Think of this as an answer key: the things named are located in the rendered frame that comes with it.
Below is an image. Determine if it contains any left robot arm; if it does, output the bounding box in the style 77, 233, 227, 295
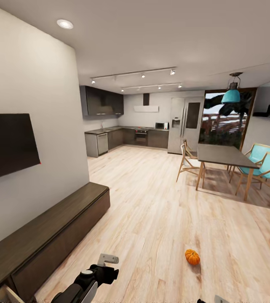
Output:
51, 253, 119, 303

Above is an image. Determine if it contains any pumpkin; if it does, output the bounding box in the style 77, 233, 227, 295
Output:
185, 249, 200, 266

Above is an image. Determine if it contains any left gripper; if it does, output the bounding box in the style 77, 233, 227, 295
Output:
90, 264, 119, 285

